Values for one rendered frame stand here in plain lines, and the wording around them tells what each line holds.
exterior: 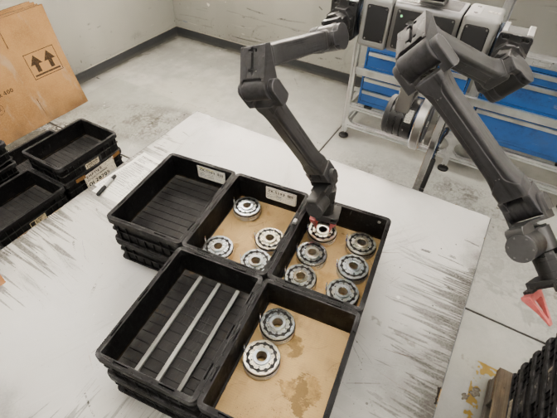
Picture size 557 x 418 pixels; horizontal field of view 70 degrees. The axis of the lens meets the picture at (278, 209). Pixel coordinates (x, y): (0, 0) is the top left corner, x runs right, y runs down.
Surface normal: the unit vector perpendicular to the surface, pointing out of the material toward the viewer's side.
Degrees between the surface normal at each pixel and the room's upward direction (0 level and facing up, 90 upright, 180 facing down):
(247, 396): 0
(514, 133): 90
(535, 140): 90
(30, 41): 79
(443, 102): 87
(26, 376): 0
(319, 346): 0
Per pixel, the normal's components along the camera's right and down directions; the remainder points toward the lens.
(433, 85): -0.55, 0.54
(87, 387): 0.02, -0.71
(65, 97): 0.83, 0.14
